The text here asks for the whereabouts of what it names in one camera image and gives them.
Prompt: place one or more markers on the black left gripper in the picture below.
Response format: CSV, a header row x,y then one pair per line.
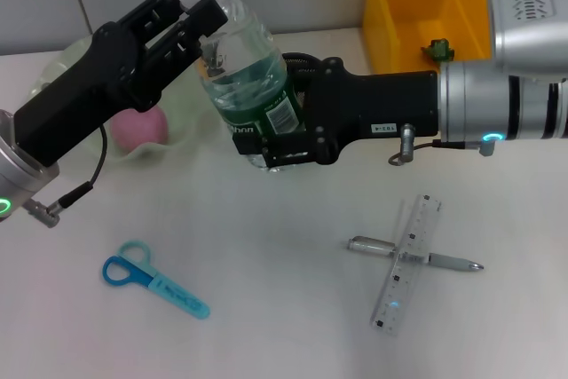
x,y
89,90

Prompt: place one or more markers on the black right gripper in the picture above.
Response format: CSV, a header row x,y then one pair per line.
x,y
377,104

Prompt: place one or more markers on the clear plastic water bottle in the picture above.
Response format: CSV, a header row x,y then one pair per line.
x,y
239,41

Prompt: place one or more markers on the pink peach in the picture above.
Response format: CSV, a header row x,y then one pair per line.
x,y
142,130

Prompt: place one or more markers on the small green toy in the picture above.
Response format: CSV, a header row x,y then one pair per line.
x,y
437,49

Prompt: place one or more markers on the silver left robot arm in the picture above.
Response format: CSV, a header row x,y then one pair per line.
x,y
18,179

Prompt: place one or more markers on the black mesh pen holder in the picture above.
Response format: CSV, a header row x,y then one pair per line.
x,y
304,58

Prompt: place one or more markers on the pale green glass fruit plate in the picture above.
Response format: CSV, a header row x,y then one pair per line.
x,y
177,121

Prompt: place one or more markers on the grey ballpoint pen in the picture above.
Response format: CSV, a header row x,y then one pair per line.
x,y
373,247

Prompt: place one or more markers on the transparent plastic ruler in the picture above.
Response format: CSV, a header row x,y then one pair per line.
x,y
406,281

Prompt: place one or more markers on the blue capped scissors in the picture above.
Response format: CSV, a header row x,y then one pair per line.
x,y
146,279

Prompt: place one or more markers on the yellow plastic bin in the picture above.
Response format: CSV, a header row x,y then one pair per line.
x,y
399,19

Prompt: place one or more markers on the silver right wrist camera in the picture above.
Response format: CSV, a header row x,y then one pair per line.
x,y
528,10

